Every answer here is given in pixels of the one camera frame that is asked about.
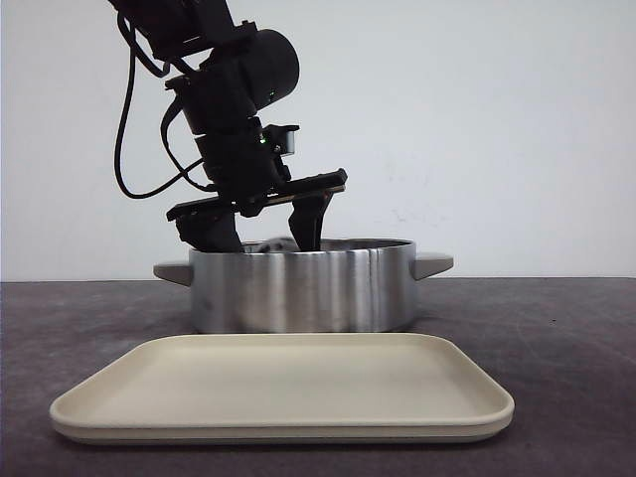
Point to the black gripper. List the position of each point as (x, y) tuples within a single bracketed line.
[(248, 177)]

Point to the panda bun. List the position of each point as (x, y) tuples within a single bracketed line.
[(271, 245)]

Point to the beige plastic tray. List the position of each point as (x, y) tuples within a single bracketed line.
[(286, 388)]

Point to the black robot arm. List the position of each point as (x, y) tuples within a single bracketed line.
[(222, 75)]

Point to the stainless steel pot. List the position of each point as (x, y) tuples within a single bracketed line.
[(349, 285)]

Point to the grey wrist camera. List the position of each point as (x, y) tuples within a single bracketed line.
[(281, 138)]

